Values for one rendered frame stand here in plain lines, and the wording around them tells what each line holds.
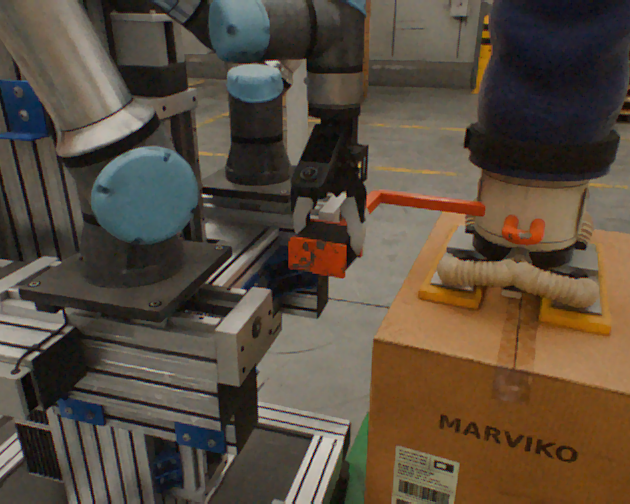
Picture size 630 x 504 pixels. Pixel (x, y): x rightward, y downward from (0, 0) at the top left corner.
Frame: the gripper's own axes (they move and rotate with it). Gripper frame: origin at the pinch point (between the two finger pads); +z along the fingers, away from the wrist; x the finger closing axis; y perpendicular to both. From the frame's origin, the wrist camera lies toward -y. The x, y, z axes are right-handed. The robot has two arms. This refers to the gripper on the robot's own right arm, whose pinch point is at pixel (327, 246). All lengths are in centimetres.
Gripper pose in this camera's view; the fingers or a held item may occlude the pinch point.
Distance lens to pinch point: 82.2
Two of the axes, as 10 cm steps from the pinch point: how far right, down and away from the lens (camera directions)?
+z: 0.0, 9.0, 4.3
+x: -9.2, -1.6, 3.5
